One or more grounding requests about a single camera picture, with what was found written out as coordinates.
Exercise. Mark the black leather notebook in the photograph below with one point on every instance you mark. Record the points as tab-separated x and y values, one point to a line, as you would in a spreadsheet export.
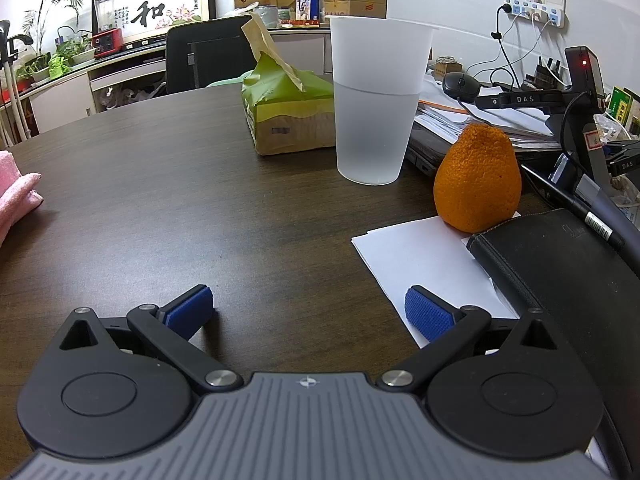
560	280

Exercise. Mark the translucent plastic cup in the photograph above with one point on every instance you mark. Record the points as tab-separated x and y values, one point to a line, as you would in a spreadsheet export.
375	130

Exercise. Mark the pink towel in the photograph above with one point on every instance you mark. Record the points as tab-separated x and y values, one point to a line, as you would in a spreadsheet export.
12	195

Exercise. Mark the open cardboard box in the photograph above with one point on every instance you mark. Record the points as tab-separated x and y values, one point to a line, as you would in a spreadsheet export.
362	2

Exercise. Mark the beige low cabinet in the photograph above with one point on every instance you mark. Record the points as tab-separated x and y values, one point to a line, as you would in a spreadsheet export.
65	97

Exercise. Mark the orange citrus fruit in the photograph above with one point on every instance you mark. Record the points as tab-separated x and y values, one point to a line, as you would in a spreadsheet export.
477	180

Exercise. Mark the framed calligraphy flower picture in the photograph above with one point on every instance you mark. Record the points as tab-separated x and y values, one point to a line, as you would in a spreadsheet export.
150	10

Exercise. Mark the potted green plant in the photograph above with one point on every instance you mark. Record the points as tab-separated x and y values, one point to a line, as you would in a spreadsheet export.
57	62

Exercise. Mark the black computer mouse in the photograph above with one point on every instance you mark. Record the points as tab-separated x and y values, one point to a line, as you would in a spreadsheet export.
461	85

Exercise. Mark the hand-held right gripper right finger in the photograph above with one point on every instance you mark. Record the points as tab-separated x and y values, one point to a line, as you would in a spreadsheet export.
427	316

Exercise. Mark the green yellow box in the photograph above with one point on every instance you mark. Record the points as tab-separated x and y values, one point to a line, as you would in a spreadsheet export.
622	107

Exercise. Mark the black office chair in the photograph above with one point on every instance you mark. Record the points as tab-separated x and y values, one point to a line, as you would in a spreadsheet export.
210	55

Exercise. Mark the white paper sheet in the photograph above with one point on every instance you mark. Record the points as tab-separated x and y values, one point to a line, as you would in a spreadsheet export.
425	255

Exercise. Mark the red blender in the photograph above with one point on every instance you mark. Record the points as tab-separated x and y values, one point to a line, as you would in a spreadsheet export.
107	40

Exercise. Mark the metal crutch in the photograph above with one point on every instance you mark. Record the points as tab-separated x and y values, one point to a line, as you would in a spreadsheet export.
12	90

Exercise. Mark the small blue white box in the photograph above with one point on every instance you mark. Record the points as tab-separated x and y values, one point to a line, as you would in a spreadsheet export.
307	8

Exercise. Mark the black pen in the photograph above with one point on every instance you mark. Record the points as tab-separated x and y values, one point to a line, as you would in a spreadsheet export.
575	207

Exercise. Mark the black device with red light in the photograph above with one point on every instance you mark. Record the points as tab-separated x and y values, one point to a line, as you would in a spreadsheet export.
582	90

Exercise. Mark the green tissue pack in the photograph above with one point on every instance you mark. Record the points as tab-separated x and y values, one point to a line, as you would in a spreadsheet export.
287	110

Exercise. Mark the grey laptop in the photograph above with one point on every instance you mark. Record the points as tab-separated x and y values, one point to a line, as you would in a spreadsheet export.
425	152

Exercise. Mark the white power strip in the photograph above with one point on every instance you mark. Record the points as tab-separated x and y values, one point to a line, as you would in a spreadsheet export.
537	12

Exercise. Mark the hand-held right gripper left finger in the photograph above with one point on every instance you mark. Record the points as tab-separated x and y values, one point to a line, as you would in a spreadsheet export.
190	312

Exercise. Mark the green cloth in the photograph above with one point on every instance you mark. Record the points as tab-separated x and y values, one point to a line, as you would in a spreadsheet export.
225	82

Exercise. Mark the stack of papers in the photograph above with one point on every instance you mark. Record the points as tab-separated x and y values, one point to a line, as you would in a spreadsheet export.
495	117

